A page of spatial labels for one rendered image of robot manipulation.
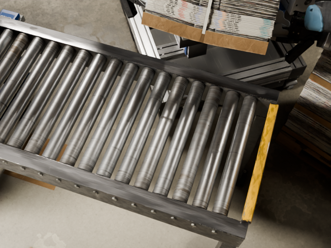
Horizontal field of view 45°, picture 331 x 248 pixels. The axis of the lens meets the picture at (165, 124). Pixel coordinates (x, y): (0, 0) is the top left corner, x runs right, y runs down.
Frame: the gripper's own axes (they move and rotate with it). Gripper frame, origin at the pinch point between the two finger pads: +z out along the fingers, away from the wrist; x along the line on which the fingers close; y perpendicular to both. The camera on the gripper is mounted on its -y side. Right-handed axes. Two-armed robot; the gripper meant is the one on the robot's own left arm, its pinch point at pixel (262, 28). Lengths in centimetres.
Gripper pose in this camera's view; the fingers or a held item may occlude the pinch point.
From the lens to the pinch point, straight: 142.5
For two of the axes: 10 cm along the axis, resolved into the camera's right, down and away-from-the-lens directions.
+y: 1.2, -7.5, -6.5
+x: -2.9, 6.0, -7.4
